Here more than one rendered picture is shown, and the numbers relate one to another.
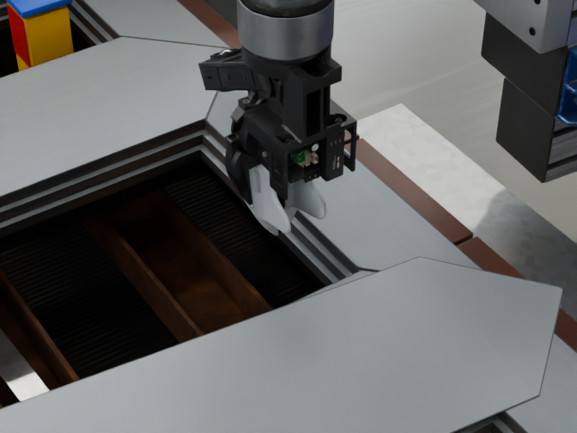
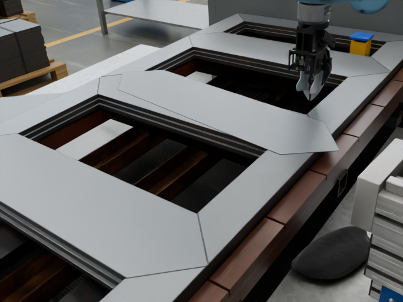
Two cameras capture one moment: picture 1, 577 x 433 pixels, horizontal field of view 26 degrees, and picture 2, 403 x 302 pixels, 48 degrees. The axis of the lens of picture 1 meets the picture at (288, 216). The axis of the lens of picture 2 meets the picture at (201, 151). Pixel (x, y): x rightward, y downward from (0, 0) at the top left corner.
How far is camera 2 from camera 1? 0.97 m
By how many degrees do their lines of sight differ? 57
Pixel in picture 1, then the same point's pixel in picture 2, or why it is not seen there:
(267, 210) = (301, 84)
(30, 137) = not seen: hidden behind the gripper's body
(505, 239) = not seen: outside the picture
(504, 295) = (322, 139)
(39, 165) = not seen: hidden behind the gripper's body
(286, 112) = (300, 42)
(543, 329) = (312, 150)
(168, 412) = (222, 102)
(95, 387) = (222, 91)
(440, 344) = (286, 133)
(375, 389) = (256, 127)
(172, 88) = (356, 69)
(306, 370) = (255, 115)
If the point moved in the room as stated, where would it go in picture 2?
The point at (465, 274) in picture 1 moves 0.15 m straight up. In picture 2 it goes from (324, 131) to (330, 69)
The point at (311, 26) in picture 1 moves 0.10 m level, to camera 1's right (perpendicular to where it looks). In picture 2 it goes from (306, 9) to (331, 21)
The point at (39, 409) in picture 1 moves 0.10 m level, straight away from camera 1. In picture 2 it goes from (210, 87) to (237, 78)
